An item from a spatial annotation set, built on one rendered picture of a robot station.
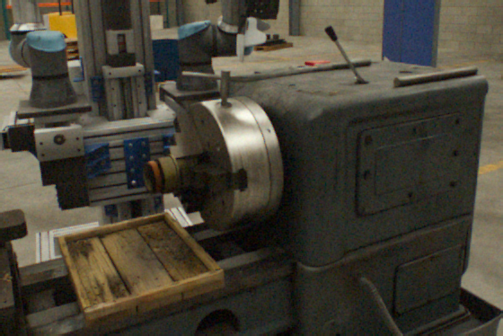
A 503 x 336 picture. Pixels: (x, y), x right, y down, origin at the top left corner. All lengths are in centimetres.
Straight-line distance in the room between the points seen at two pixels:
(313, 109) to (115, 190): 88
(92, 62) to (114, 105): 18
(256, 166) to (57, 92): 78
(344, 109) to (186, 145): 38
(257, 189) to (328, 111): 23
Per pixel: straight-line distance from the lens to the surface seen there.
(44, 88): 165
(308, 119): 107
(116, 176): 172
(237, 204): 109
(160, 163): 114
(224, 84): 113
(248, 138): 109
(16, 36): 177
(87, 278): 118
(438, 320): 163
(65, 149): 155
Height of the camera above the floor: 148
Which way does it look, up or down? 15 degrees down
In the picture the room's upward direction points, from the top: 2 degrees counter-clockwise
